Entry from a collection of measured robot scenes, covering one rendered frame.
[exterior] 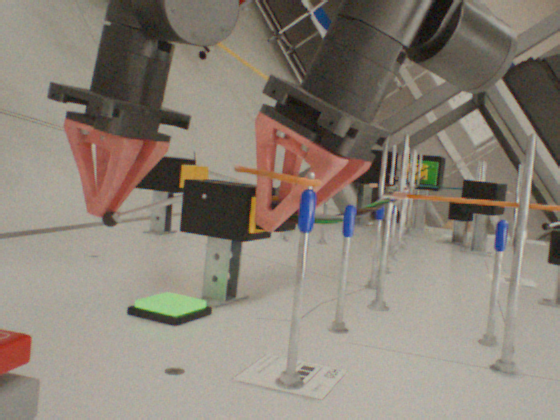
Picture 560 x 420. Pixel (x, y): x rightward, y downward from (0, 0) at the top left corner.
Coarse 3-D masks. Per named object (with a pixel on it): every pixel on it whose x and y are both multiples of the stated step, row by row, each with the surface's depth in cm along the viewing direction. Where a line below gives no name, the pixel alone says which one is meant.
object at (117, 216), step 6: (174, 198) 49; (180, 198) 48; (204, 198) 45; (150, 204) 50; (156, 204) 49; (162, 204) 49; (168, 204) 49; (132, 210) 51; (138, 210) 50; (144, 210) 50; (150, 210) 50; (114, 216) 51; (120, 216) 51; (126, 216) 51
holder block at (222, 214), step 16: (192, 192) 46; (208, 192) 45; (224, 192) 45; (240, 192) 44; (272, 192) 47; (192, 208) 46; (208, 208) 45; (224, 208) 45; (240, 208) 44; (192, 224) 46; (208, 224) 45; (224, 224) 45; (240, 224) 44; (240, 240) 44; (256, 240) 46
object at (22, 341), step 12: (0, 336) 24; (12, 336) 24; (24, 336) 24; (0, 348) 23; (12, 348) 24; (24, 348) 24; (0, 360) 23; (12, 360) 24; (24, 360) 24; (0, 372) 23
